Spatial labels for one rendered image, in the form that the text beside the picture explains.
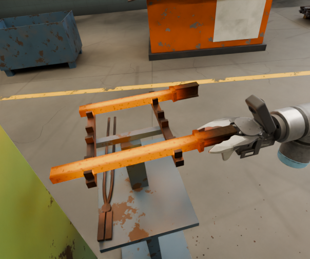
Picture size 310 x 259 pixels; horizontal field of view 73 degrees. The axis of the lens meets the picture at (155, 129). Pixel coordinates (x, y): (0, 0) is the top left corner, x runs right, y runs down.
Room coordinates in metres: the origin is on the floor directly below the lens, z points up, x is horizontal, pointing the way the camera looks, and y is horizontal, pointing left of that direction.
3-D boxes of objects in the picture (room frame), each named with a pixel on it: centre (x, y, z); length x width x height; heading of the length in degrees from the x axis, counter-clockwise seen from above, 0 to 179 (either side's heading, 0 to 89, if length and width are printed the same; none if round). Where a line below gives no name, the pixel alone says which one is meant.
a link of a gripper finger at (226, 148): (0.35, -0.17, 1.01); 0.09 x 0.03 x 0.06; 118
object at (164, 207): (0.46, 0.08, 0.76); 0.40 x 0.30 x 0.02; 9
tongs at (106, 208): (0.57, 0.20, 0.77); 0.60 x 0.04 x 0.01; 3
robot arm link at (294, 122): (0.42, -0.34, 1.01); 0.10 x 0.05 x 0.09; 10
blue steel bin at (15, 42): (3.82, 1.80, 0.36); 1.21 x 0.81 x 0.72; 93
